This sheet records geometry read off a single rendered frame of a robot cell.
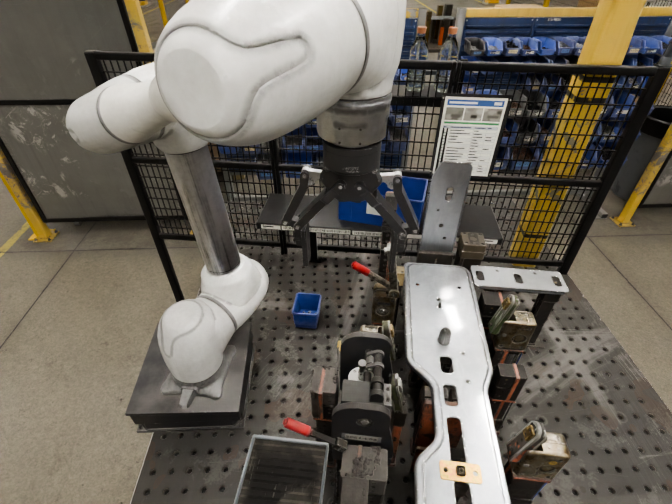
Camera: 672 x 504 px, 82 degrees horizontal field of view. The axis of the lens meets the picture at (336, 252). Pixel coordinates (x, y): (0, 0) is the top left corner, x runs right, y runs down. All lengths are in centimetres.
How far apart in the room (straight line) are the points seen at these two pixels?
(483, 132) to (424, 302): 65
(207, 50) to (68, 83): 279
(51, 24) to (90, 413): 212
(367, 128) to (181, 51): 24
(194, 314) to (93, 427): 137
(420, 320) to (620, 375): 78
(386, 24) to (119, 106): 47
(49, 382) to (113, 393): 38
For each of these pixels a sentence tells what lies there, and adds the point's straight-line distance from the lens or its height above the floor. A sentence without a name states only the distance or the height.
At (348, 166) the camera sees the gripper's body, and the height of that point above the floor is 164.
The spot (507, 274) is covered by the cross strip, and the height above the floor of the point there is 100.
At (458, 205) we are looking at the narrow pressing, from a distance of 131.
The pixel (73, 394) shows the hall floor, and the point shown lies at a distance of 256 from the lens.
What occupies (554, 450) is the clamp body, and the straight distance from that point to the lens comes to 100.
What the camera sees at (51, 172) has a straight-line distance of 344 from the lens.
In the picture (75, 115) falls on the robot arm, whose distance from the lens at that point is 86.
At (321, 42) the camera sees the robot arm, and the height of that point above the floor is 180.
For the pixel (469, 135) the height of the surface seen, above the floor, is 131.
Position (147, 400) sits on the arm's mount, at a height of 81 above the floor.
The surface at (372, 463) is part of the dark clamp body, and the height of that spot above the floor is 108.
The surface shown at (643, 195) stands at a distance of 392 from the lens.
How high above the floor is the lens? 186
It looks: 39 degrees down
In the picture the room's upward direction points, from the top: straight up
